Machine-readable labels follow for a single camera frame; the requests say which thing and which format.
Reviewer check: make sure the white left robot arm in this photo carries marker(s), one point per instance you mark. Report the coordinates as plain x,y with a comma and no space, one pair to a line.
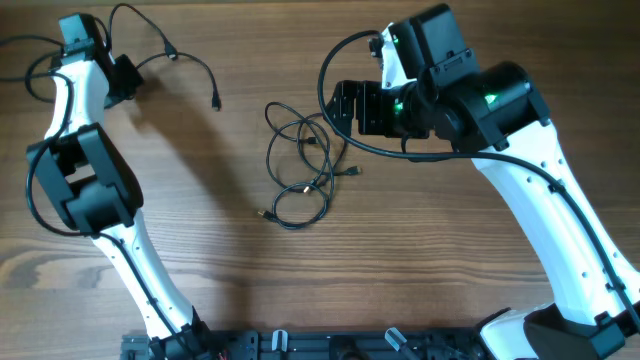
96,194

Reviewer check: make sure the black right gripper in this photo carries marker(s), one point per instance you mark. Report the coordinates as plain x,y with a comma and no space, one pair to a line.
371,95

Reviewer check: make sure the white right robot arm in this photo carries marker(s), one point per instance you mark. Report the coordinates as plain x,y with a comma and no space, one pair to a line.
432,84

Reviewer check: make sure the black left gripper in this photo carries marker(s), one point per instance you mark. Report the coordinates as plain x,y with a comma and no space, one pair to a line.
135,80

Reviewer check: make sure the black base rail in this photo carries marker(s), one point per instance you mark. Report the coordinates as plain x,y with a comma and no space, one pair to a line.
446,344

